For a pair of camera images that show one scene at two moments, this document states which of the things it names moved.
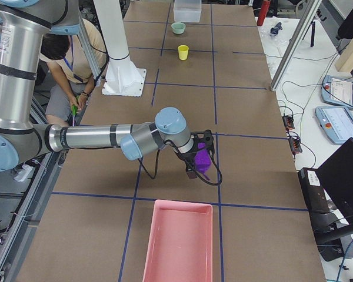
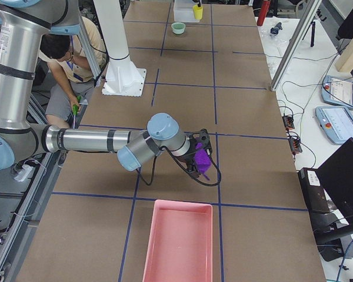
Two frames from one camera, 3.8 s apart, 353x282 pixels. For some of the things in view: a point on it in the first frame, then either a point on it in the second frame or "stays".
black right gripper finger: [190, 168] stays
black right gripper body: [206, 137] stays
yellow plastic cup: [183, 51] -> [198, 12]
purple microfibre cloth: [202, 160] stays
